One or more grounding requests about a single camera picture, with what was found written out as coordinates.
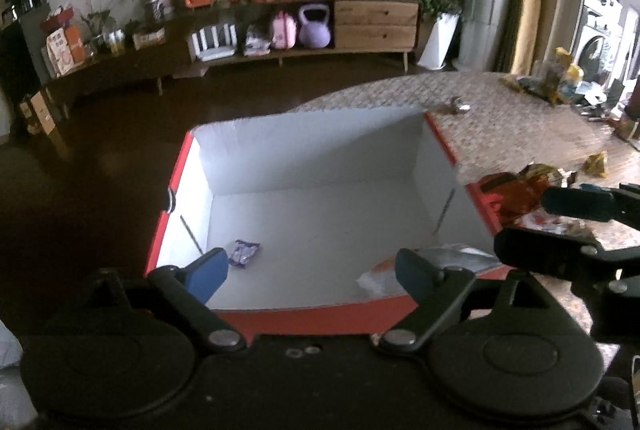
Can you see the cardboard boxes on floor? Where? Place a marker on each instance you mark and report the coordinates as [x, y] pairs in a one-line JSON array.
[[37, 113]]

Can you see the long wooden cabinet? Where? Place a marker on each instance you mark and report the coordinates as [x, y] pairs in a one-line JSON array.
[[125, 65]]

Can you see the small silver wrapped item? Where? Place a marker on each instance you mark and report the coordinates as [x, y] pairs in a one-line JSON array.
[[459, 105]]

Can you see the small green plant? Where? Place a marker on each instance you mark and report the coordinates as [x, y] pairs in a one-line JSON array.
[[97, 23]]

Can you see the white and red snack packet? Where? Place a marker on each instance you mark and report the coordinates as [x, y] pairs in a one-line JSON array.
[[550, 224]]

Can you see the orange and white box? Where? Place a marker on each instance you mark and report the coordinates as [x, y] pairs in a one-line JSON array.
[[65, 50]]

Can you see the purple snack packet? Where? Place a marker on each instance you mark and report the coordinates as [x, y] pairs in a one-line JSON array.
[[243, 253]]

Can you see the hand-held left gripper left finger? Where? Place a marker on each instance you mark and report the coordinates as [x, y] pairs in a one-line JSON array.
[[207, 272]]

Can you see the white plant pot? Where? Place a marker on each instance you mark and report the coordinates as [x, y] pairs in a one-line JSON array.
[[439, 40]]

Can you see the purple kettlebell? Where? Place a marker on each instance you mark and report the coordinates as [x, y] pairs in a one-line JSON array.
[[315, 33]]

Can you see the pile of snack packets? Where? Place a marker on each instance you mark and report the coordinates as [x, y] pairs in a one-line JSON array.
[[547, 78]]

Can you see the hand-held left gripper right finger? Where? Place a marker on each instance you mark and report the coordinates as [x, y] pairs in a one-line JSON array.
[[412, 270]]

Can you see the pink backpack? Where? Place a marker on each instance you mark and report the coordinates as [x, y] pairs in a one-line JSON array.
[[283, 33]]

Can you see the stack of magazines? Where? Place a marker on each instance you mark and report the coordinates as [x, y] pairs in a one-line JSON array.
[[257, 43]]

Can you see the white slatted rack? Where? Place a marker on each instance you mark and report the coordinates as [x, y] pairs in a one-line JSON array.
[[215, 40]]

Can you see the orange foil snack bag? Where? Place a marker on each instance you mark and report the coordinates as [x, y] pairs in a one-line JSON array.
[[530, 195]]

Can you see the patterned tablecloth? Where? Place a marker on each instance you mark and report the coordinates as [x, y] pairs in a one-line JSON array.
[[525, 135]]

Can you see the white plastic bag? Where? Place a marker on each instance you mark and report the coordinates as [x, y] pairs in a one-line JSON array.
[[10, 345]]

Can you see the red and white cardboard box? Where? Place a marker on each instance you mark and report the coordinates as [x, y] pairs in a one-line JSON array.
[[310, 170]]

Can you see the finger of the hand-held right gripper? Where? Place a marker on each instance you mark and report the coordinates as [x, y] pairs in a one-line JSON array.
[[540, 250], [575, 202]]

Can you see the glass jars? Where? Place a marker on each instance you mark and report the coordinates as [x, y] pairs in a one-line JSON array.
[[116, 43]]

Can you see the yellow snack packet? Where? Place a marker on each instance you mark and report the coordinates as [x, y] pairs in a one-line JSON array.
[[597, 164]]

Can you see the clear plastic snack packet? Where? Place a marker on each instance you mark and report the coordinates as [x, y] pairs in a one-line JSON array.
[[450, 260]]

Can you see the white washing machine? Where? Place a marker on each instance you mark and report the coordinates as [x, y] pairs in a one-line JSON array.
[[600, 35]]

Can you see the wooden cabinet drawer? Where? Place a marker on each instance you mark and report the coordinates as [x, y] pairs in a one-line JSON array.
[[375, 13], [375, 36]]

